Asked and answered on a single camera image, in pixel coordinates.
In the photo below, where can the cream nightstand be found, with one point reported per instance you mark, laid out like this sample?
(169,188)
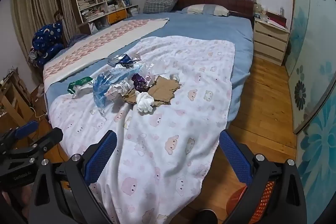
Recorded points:
(270,40)

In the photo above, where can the wooden desk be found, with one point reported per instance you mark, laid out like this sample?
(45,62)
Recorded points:
(13,100)

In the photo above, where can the pink patterned blanket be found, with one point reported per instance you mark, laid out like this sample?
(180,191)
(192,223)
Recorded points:
(105,37)

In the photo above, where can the white cartoon print blanket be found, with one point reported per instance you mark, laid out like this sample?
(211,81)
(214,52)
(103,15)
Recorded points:
(183,108)

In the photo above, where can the white paper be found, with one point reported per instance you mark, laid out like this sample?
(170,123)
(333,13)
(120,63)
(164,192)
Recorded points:
(118,88)

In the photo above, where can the grey checked pillow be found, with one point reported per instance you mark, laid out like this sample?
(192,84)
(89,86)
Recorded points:
(161,1)

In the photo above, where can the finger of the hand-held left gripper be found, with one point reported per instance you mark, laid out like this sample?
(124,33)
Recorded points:
(26,129)
(51,138)

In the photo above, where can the bed with blue sheet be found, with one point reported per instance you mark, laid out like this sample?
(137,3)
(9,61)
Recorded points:
(204,27)

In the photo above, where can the floral wardrobe door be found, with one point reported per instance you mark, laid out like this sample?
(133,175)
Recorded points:
(315,82)

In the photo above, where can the brown cardboard piece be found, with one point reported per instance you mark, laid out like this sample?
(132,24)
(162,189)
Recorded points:
(162,90)

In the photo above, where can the purple wrapper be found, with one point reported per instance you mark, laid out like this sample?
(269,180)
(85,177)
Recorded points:
(139,82)

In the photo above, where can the large white tissue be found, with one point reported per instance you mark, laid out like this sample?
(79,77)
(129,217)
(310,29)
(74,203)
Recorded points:
(144,103)

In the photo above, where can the crushed bottle with green label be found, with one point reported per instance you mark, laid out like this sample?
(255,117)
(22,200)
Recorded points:
(78,81)

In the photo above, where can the clear blue plastic bag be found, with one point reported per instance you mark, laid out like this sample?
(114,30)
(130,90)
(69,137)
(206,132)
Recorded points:
(101,87)

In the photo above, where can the beige and blue pillow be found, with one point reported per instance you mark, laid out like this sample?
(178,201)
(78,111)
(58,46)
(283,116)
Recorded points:
(204,9)

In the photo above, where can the orange mesh basket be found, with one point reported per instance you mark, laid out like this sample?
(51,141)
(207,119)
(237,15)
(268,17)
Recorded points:
(265,193)

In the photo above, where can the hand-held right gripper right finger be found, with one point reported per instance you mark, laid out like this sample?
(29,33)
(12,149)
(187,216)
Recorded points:
(235,158)

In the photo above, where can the blue drink can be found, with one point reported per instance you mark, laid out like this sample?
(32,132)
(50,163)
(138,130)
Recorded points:
(118,59)

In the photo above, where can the black shoe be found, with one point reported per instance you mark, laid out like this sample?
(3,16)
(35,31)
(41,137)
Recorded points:
(207,217)

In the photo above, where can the navy moon print blanket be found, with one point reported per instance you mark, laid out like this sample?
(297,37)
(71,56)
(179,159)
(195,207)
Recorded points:
(47,40)

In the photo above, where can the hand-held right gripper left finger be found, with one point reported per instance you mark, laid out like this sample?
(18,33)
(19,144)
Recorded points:
(102,158)

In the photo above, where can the red box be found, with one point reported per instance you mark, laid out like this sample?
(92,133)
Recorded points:
(277,20)

